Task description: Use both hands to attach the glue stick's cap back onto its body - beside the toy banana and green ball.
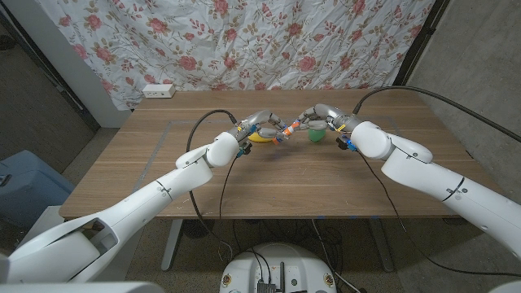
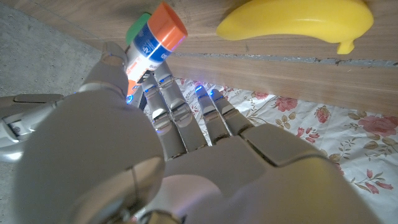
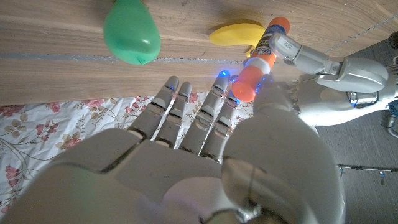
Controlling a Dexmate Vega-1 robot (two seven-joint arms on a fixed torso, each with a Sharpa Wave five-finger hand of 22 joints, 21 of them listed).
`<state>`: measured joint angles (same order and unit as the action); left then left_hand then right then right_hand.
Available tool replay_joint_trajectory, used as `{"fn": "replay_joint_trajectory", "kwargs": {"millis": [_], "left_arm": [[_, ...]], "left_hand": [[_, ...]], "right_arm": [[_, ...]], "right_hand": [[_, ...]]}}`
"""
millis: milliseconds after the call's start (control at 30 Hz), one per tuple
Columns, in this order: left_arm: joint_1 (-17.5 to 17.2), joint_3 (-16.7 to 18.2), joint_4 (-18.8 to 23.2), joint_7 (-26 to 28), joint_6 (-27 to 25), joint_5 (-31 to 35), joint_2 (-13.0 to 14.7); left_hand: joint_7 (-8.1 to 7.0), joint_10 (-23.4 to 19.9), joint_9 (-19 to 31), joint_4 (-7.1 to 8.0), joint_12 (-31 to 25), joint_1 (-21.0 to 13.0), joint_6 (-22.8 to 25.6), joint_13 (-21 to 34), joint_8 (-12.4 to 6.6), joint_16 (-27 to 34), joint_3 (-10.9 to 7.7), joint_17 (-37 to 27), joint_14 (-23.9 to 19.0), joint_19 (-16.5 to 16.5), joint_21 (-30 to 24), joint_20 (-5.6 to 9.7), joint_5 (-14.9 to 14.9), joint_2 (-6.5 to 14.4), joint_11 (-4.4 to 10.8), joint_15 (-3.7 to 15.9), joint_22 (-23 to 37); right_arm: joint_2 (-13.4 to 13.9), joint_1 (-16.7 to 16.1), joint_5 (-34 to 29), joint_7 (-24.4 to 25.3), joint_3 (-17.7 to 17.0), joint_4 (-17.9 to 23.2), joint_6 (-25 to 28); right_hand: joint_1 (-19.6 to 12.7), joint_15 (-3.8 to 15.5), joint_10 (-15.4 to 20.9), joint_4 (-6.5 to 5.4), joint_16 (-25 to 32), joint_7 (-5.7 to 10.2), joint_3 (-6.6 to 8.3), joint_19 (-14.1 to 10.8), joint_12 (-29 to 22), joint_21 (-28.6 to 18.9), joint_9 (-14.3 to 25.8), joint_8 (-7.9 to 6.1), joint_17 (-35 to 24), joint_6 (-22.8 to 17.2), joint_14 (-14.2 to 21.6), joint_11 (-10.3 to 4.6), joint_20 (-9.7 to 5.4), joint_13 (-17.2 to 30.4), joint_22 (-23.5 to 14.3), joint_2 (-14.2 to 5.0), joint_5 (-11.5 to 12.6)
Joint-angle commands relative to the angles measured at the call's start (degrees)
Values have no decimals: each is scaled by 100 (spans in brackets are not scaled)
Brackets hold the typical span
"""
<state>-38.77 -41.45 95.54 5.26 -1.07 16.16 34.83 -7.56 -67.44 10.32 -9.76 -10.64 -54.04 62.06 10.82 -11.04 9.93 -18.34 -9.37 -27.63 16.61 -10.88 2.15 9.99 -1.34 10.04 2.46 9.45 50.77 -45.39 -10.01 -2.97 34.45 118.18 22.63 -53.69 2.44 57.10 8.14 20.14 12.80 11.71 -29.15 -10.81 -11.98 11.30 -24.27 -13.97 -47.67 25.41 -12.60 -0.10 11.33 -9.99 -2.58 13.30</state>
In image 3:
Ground yellow toy banana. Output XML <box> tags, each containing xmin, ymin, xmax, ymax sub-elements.
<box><xmin>208</xmin><ymin>23</ymin><xmax>267</xmax><ymax>58</ymax></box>

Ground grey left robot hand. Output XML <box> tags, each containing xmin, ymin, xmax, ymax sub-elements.
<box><xmin>269</xmin><ymin>32</ymin><xmax>389</xmax><ymax>94</ymax></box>

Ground glue stick body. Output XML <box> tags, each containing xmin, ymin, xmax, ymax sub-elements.
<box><xmin>245</xmin><ymin>16</ymin><xmax>291</xmax><ymax>77</ymax></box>

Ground floral backdrop cloth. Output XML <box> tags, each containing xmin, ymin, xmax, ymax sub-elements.
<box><xmin>0</xmin><ymin>91</ymin><xmax>254</xmax><ymax>215</ymax></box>

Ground green ball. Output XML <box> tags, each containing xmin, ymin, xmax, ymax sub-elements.
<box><xmin>103</xmin><ymin>0</ymin><xmax>162</xmax><ymax>66</ymax></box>

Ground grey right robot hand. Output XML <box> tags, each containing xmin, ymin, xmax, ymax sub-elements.
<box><xmin>0</xmin><ymin>71</ymin><xmax>346</xmax><ymax>224</ymax></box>

